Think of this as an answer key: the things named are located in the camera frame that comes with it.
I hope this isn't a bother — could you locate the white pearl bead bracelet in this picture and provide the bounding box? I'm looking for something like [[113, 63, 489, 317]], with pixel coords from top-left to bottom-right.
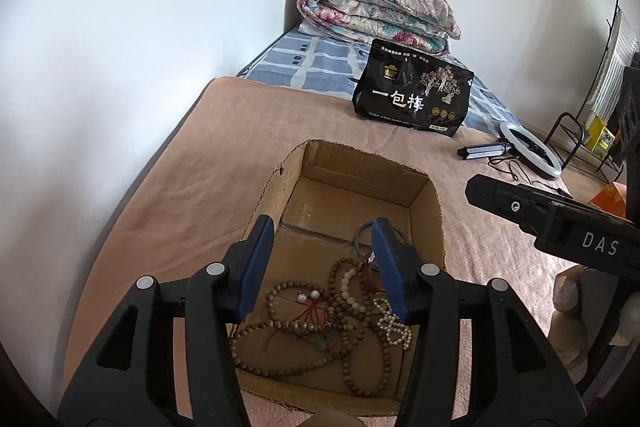
[[372, 297, 412, 350]]

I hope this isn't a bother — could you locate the right hand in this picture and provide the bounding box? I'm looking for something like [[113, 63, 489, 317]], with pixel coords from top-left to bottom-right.
[[548, 265, 639, 384]]

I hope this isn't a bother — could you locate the black metal rack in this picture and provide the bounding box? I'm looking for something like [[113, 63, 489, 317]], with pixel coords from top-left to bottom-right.
[[544, 0, 624, 179]]

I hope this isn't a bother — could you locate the pink bed blanket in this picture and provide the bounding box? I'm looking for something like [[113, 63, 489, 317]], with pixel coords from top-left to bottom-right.
[[58, 78, 565, 426]]

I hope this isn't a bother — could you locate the black folded tripod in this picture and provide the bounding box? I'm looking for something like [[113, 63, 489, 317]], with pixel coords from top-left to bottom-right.
[[457, 142, 511, 160]]

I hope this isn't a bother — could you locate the brown wooden bead mala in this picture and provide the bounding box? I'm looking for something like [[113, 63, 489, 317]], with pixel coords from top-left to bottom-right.
[[229, 257, 392, 397]]

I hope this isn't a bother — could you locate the cardboard box tray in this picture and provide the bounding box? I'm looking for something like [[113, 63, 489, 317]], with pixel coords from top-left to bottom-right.
[[236, 140, 445, 416]]

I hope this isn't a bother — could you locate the black snack bag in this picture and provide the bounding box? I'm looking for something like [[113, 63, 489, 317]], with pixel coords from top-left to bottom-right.
[[352, 39, 474, 136]]

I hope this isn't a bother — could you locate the striped hanging towel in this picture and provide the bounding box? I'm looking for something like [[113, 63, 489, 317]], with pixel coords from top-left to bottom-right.
[[587, 6, 639, 121]]

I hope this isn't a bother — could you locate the folded floral quilt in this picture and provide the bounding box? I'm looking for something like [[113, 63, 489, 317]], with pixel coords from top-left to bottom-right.
[[296, 0, 461, 55]]

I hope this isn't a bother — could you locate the black ring light cable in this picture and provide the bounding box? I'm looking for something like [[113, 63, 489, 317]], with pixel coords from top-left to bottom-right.
[[487, 158, 574, 198]]

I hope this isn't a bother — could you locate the white ring light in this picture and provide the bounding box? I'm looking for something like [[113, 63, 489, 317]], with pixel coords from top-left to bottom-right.
[[499, 121, 563, 179]]

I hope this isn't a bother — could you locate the black bangle ring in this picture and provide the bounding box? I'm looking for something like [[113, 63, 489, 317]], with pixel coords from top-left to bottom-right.
[[354, 221, 407, 258]]

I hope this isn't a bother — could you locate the light jade bead bracelet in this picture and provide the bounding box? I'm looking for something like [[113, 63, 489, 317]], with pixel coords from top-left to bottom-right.
[[339, 267, 374, 316]]

